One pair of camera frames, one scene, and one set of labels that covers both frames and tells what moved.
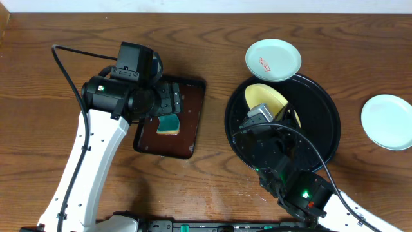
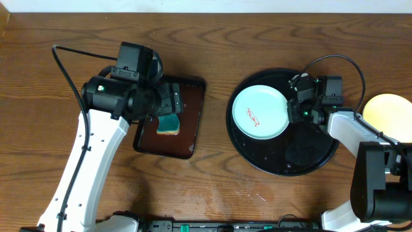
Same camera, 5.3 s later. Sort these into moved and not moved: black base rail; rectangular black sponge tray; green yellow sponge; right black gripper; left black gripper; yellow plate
Moved: yellow plate; right black gripper
Not moved: black base rail; left black gripper; green yellow sponge; rectangular black sponge tray
